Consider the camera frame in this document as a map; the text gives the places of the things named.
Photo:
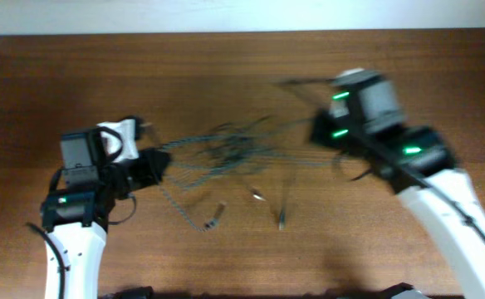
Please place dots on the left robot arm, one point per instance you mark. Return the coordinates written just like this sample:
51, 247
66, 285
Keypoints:
82, 193

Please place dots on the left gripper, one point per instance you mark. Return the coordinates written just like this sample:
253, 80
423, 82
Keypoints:
144, 169

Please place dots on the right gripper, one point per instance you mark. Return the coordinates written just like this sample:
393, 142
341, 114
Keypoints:
316, 133

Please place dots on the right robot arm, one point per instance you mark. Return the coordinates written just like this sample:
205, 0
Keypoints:
365, 120

